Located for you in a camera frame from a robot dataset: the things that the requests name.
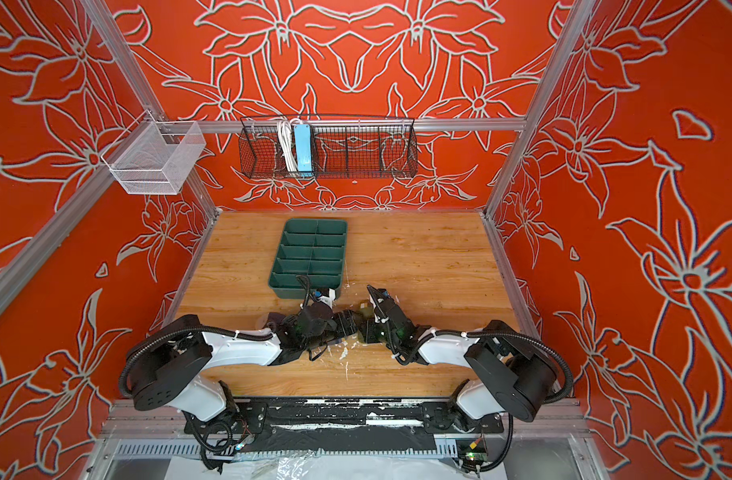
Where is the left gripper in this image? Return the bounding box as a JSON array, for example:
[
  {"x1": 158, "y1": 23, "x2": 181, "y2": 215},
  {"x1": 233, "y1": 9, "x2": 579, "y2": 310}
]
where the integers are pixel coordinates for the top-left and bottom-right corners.
[{"x1": 304, "y1": 308, "x2": 366, "y2": 351}]

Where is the green divided tray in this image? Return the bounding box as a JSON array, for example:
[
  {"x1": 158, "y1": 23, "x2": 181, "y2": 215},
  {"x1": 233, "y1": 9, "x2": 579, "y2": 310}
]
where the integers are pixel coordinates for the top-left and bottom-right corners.
[{"x1": 268, "y1": 218, "x2": 348, "y2": 300}]

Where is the green striped sock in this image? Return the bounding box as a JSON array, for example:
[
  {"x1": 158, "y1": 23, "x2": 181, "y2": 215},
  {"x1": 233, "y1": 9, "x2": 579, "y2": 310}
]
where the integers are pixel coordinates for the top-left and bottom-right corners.
[{"x1": 358, "y1": 302, "x2": 374, "y2": 320}]

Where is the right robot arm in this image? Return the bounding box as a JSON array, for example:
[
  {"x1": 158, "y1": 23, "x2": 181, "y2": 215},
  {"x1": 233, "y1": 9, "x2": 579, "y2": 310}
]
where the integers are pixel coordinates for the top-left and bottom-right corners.
[{"x1": 367, "y1": 285, "x2": 575, "y2": 422}]

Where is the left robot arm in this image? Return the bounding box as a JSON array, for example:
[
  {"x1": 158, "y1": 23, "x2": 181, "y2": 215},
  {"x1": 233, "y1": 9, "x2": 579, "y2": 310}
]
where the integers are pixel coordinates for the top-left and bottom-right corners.
[{"x1": 118, "y1": 301, "x2": 365, "y2": 423}]

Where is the light blue box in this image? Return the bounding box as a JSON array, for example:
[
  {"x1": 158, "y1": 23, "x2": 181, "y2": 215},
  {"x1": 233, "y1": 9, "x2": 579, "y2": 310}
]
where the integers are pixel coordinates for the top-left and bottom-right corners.
[{"x1": 294, "y1": 123, "x2": 313, "y2": 176}]

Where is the clear plastic bin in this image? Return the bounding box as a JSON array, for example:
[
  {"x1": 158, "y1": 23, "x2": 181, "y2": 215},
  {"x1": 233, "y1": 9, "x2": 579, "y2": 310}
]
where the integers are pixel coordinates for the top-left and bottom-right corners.
[{"x1": 102, "y1": 120, "x2": 206, "y2": 195}]

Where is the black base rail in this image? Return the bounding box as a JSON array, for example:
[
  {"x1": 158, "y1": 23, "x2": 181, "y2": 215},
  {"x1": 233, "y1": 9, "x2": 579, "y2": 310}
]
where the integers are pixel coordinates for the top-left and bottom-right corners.
[{"x1": 184, "y1": 397, "x2": 505, "y2": 456}]

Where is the black wire basket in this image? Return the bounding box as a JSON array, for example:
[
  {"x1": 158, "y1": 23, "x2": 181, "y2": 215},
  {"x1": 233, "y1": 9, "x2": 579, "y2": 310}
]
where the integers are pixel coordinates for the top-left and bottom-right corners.
[{"x1": 238, "y1": 115, "x2": 419, "y2": 180}]

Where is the white cable bundle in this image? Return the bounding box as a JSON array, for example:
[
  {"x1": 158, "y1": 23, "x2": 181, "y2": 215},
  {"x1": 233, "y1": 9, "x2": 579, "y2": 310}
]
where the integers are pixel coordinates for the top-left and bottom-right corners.
[{"x1": 277, "y1": 119, "x2": 298, "y2": 175}]

